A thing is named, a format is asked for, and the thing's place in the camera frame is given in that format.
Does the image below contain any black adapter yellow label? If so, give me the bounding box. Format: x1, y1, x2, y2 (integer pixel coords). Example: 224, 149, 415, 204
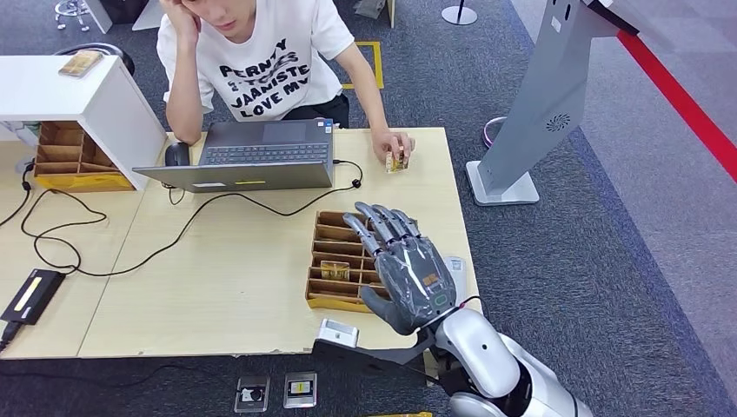
1, 268, 67, 327

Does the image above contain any white desk shelf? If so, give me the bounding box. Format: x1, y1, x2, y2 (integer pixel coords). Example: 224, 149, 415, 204
0, 56, 168, 191

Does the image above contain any grey stanchion base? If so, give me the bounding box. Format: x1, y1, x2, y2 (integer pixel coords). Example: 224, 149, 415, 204
441, 0, 479, 27

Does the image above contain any black cable with plug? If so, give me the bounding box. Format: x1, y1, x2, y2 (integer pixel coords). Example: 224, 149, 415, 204
0, 162, 36, 228

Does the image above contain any person's right hand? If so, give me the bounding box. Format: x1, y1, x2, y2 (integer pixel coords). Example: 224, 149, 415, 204
158, 0, 202, 47

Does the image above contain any metal ring base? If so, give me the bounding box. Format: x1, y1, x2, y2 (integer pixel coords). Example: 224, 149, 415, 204
482, 116, 508, 149

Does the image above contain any red barrier belt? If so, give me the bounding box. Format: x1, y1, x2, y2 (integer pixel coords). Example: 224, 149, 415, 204
615, 29, 737, 185

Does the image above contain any black computer mouse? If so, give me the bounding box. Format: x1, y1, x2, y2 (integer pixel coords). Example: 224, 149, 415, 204
164, 142, 192, 168

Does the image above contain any black adapter input cable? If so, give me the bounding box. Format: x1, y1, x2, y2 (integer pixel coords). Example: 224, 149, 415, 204
0, 321, 24, 354

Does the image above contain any person's left hand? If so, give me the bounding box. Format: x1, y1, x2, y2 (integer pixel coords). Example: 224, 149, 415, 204
371, 129, 415, 168

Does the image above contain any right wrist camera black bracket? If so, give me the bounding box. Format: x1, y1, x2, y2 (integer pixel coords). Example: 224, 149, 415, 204
312, 318, 439, 375

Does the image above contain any gold ID card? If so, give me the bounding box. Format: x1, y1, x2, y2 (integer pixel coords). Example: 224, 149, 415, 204
384, 146, 411, 175

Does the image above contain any grey laptop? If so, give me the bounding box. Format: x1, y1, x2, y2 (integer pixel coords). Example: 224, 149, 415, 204
132, 119, 337, 194

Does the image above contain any grey kiosk stand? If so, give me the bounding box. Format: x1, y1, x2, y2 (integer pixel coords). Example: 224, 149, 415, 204
465, 0, 641, 207

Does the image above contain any gold room key card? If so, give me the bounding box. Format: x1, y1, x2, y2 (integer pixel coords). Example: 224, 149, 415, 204
320, 260, 351, 283

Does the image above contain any steel floor socket plate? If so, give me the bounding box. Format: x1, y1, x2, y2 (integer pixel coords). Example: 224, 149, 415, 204
234, 375, 271, 414

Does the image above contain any chrome chair base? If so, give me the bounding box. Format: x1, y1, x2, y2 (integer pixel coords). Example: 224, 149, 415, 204
55, 0, 93, 33

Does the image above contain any long black power cable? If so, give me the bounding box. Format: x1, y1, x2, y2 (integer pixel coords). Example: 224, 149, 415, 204
21, 159, 365, 279

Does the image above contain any person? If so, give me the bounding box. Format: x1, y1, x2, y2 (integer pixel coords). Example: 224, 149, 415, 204
155, 0, 415, 174

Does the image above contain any cardboard card organizer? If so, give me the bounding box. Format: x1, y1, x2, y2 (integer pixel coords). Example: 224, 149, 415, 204
33, 121, 136, 193
305, 210, 404, 314

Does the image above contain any white cabinet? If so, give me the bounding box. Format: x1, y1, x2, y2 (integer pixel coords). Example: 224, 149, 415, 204
86, 0, 171, 35

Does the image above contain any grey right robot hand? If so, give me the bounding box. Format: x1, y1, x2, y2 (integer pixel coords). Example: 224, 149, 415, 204
342, 201, 459, 337

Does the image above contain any floor socket plate yellow label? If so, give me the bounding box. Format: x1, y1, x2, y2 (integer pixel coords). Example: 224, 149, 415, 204
282, 372, 318, 410

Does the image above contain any gold card stack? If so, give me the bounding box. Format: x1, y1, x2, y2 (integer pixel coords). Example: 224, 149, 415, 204
59, 50, 105, 79

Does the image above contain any grey card reader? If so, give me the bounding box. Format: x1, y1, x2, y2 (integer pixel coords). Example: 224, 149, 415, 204
443, 255, 470, 306

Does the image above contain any black round stool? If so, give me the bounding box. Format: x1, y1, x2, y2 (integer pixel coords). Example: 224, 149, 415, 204
54, 43, 137, 77

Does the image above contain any beige board stand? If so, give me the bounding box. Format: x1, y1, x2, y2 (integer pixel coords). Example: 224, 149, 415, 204
354, 0, 398, 30

